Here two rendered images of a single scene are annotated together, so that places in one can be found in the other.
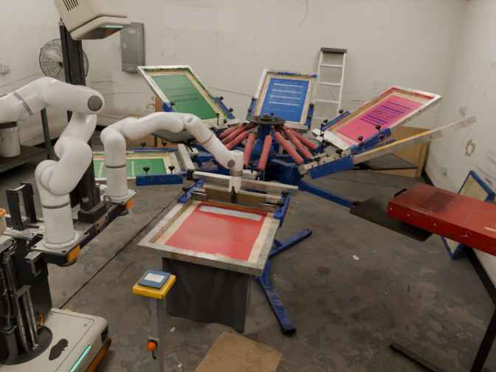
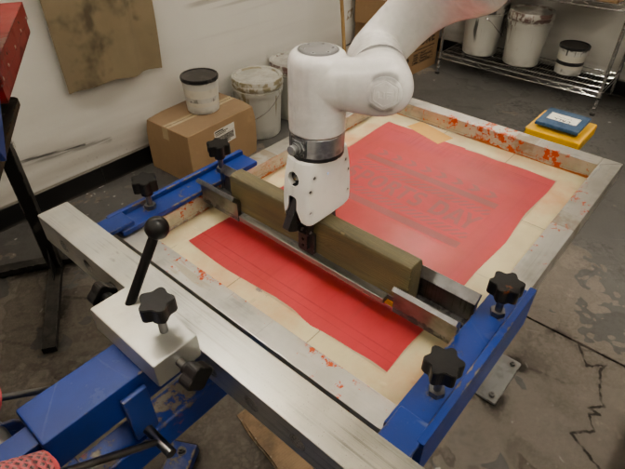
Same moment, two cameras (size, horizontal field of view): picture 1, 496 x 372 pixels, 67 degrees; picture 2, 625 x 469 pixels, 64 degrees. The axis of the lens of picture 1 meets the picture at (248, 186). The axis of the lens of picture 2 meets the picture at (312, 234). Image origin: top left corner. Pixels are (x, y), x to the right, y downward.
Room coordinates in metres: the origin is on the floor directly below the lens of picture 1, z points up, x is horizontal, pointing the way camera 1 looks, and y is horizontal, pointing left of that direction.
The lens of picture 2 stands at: (2.51, 0.36, 1.50)
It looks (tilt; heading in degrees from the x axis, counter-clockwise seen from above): 39 degrees down; 209
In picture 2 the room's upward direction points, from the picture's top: straight up
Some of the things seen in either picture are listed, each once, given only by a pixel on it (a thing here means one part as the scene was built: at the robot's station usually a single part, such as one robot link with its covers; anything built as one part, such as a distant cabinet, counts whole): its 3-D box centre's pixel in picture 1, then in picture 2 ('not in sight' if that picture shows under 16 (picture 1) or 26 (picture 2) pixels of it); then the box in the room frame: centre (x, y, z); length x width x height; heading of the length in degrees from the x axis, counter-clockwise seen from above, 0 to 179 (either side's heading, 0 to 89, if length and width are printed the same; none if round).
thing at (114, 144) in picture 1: (114, 147); not in sight; (1.66, 0.64, 1.37); 0.13 x 0.10 x 0.16; 30
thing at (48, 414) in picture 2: not in sight; (111, 385); (2.33, 0.00, 1.02); 0.17 x 0.06 x 0.05; 168
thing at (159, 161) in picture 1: (142, 154); not in sight; (2.53, 0.76, 1.05); 1.08 x 0.61 x 0.23; 108
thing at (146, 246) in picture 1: (223, 221); (389, 202); (1.78, 0.12, 0.97); 0.79 x 0.58 x 0.04; 168
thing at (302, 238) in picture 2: not in sight; (301, 237); (2.01, 0.06, 1.03); 0.03 x 0.03 x 0.07; 78
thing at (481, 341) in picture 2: (191, 195); (464, 363); (2.07, 0.34, 0.97); 0.30 x 0.05 x 0.07; 168
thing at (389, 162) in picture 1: (336, 166); not in sight; (3.02, -0.74, 0.91); 1.34 x 0.40 x 0.08; 108
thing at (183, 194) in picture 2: (281, 209); (190, 200); (1.95, -0.20, 0.97); 0.30 x 0.05 x 0.07; 168
